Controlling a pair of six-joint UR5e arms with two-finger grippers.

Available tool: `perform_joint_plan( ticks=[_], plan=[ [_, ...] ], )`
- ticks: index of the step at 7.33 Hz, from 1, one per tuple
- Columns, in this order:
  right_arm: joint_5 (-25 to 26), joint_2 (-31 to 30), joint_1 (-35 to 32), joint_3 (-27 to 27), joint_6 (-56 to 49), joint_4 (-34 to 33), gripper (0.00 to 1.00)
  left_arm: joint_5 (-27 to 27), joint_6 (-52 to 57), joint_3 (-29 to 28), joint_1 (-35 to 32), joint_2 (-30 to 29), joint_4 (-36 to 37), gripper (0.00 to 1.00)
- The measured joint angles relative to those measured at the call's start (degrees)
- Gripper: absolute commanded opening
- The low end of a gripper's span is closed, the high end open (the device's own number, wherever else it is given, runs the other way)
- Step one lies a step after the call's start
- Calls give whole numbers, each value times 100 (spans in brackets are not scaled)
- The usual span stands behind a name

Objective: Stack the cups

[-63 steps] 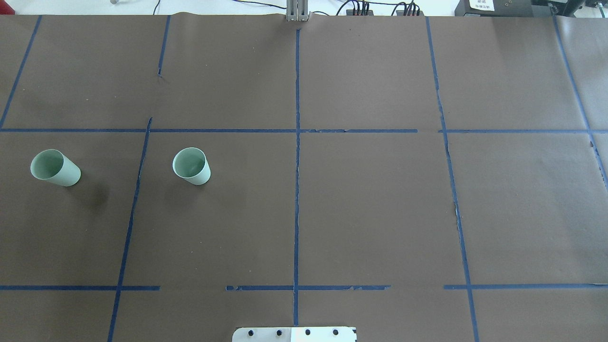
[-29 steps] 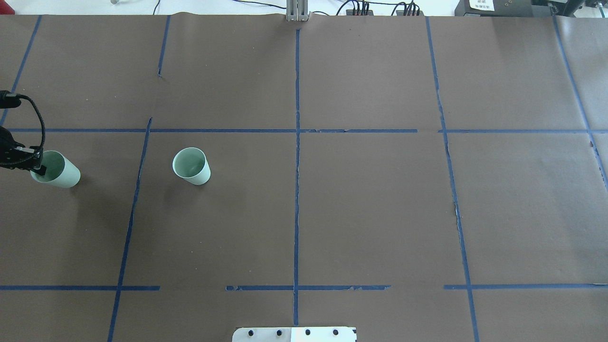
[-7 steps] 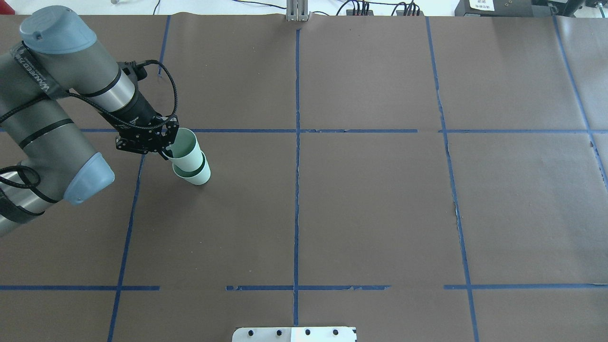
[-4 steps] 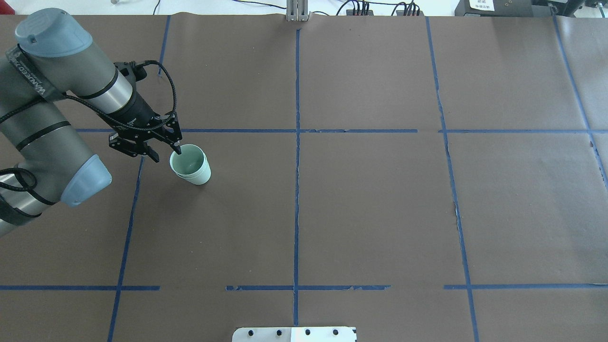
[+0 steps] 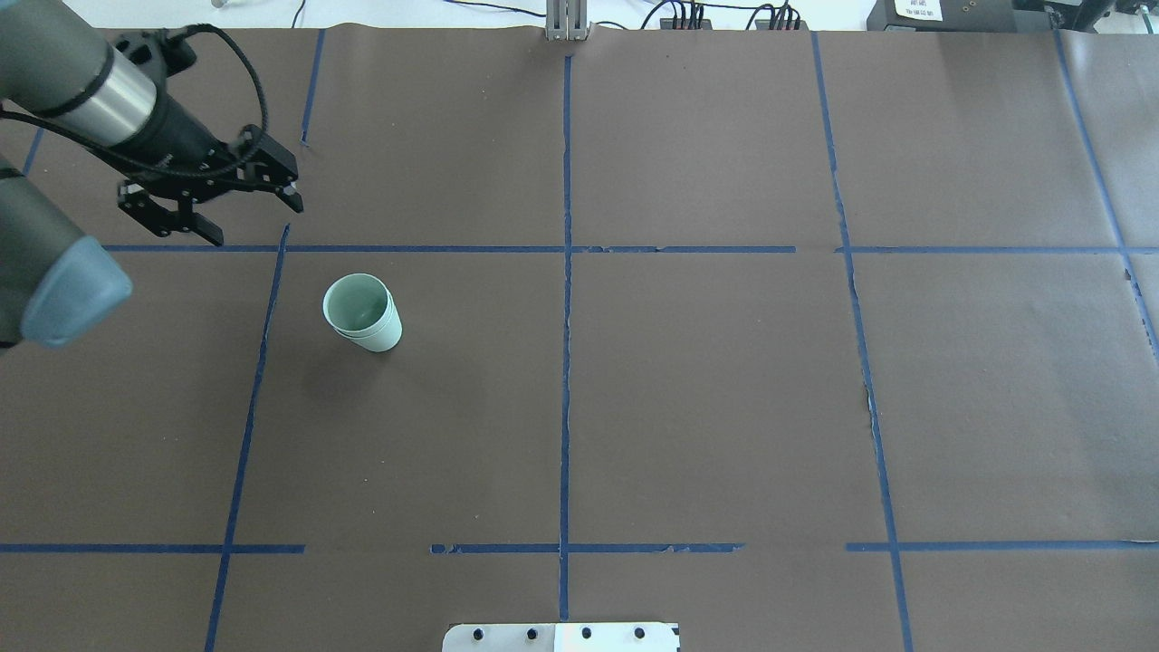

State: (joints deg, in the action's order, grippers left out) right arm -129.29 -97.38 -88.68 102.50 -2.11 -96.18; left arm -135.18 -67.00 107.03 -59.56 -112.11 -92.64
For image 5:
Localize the mint green cup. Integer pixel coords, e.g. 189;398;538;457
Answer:
321;273;398;334
334;306;403;352

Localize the aluminium frame post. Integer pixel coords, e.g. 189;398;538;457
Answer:
545;0;591;42

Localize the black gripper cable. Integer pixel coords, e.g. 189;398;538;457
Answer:
0;24;271;178

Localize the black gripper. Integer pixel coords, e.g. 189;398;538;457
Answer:
119;87;305;247

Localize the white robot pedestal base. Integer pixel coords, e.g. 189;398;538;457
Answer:
442;620;681;651

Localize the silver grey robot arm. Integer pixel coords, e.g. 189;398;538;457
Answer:
1;1;305;351

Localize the brown paper table cover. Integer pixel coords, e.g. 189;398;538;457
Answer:
0;25;1159;652

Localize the black computer box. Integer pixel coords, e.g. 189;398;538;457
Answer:
866;1;1016;32

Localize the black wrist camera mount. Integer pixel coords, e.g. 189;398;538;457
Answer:
111;29;197;88

